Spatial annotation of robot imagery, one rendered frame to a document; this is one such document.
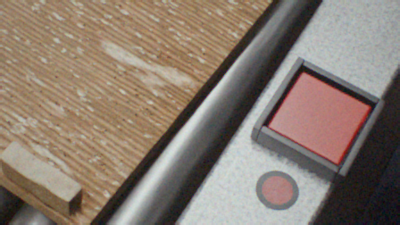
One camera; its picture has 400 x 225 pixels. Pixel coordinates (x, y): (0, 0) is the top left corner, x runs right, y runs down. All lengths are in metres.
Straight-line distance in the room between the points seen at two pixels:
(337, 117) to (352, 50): 0.08
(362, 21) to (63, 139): 0.27
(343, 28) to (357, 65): 0.04
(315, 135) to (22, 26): 0.23
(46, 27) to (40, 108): 0.07
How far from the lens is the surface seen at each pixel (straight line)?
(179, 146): 0.63
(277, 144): 0.64
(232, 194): 0.63
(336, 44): 0.71
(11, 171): 0.59
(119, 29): 0.67
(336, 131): 0.65
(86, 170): 0.61
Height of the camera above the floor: 1.47
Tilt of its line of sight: 58 degrees down
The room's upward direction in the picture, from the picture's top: 10 degrees clockwise
